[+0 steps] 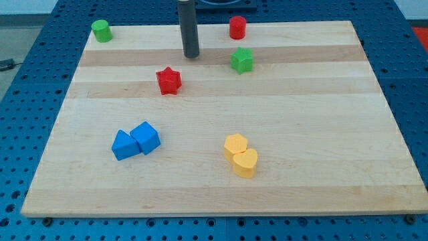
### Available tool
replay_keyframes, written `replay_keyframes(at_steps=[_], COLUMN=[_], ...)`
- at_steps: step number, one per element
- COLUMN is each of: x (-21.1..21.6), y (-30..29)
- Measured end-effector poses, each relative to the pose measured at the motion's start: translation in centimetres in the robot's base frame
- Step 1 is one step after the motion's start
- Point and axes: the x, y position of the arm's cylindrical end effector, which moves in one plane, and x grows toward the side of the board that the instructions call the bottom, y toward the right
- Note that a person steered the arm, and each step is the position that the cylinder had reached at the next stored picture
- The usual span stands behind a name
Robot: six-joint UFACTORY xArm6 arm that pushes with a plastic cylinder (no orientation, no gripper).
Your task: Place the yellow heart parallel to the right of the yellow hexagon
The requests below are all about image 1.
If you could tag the yellow hexagon block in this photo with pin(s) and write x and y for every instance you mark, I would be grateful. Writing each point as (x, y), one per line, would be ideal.
(233, 145)

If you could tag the yellow heart block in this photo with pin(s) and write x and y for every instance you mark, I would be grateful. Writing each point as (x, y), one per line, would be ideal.
(244, 164)

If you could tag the red star block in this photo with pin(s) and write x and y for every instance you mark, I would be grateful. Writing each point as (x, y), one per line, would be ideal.
(169, 81)

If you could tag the green star block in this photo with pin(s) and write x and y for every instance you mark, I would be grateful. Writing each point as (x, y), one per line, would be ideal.
(242, 60)

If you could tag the blue cube block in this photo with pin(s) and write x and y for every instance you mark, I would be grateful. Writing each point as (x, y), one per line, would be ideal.
(146, 137)

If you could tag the wooden board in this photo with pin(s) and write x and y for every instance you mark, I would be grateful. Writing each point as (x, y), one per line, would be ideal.
(312, 108)

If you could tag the blue triangle block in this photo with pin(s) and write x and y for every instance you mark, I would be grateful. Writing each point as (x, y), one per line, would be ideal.
(124, 146)

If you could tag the red cylinder block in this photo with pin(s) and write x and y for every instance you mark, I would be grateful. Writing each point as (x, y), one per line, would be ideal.
(237, 27)

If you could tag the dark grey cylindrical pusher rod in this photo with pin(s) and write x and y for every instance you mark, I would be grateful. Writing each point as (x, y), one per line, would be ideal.
(188, 26)

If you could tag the green cylinder block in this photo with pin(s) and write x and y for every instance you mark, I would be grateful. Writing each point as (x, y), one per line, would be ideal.
(101, 31)

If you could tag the black device on floor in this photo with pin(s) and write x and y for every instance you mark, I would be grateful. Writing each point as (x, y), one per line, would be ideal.
(7, 64)

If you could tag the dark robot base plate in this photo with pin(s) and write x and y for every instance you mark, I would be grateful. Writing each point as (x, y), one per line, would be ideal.
(225, 5)

